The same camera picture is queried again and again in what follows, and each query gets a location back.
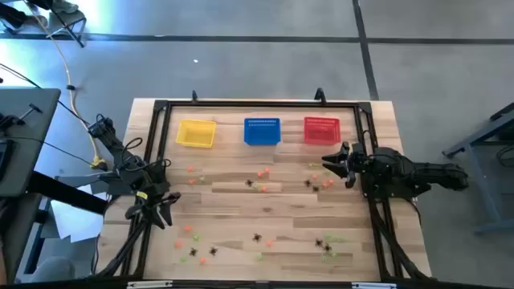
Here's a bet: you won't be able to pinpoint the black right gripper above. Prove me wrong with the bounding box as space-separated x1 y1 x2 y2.
321 141 375 189

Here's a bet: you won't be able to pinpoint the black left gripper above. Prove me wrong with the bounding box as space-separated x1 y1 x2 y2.
125 180 182 230

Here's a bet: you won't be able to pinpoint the red plastic basket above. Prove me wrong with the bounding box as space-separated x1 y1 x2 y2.
303 116 342 146

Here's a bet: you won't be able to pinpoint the yellow plastic basket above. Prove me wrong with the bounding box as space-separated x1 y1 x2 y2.
175 119 218 149

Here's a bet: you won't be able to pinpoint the white paper sheets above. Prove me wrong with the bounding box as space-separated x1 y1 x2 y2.
50 182 112 244

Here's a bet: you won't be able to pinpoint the blue plastic basket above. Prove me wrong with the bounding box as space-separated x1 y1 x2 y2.
243 117 282 146

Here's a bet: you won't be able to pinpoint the black desk support beam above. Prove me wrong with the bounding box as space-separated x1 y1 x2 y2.
27 170 110 216

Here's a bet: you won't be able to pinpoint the dark grey desk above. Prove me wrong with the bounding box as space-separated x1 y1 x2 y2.
0 192 45 284

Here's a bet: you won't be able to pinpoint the black desk lever clamp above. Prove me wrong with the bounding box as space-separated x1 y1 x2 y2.
18 103 43 121

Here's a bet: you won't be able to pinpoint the black stand legs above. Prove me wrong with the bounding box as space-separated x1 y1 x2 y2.
42 0 88 48

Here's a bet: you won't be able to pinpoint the person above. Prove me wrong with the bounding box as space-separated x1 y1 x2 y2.
51 0 80 14
0 0 51 31

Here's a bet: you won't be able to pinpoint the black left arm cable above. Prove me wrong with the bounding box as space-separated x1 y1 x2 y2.
118 136 173 172

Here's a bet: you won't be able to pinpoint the yellow floor cable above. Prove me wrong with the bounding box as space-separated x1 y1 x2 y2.
23 0 108 170

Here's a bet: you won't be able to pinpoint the white metal bracket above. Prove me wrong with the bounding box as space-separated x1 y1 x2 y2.
126 280 173 289
351 282 398 289

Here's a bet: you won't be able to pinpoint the black aluminium table frame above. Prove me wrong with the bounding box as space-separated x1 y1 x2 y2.
90 98 434 289

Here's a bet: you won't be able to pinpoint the black desk cable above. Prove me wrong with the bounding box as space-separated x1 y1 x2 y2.
6 135 96 166

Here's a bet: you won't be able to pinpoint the blue-grey table frame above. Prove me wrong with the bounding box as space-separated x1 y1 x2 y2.
441 102 514 236

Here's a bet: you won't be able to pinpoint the black floor cable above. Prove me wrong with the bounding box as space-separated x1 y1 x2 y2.
0 62 109 136

